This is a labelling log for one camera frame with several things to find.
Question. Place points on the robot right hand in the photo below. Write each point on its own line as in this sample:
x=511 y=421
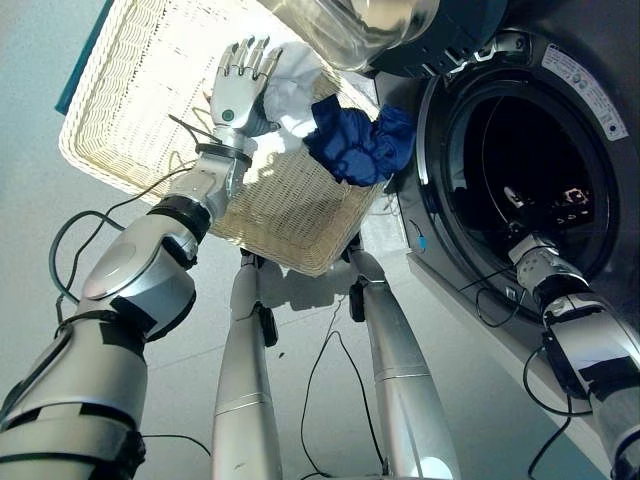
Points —
x=562 y=210

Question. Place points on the washing machine glass door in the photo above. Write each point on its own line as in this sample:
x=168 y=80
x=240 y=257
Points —
x=350 y=25

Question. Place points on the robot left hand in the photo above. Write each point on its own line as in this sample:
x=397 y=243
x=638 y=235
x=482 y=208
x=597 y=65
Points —
x=235 y=97

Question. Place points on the robot left leg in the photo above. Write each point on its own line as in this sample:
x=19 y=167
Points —
x=245 y=380

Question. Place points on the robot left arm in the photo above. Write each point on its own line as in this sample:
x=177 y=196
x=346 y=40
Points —
x=130 y=280

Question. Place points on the white label sticker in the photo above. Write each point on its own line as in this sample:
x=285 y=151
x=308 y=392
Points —
x=590 y=90

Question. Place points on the white cloth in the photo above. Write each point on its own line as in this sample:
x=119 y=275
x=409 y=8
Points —
x=295 y=80

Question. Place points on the small blue tag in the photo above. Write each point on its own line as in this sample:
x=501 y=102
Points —
x=422 y=243

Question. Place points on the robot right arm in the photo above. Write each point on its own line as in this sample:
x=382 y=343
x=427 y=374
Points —
x=595 y=340

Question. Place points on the blue cloth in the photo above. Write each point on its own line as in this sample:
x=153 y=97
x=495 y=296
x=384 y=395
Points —
x=357 y=145

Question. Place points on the grey front-load washing machine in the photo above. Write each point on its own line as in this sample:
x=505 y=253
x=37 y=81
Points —
x=615 y=210

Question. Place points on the white wicker laundry basket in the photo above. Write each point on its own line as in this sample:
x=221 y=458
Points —
x=150 y=90

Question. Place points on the teal flat object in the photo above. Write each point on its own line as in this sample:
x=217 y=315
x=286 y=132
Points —
x=80 y=75

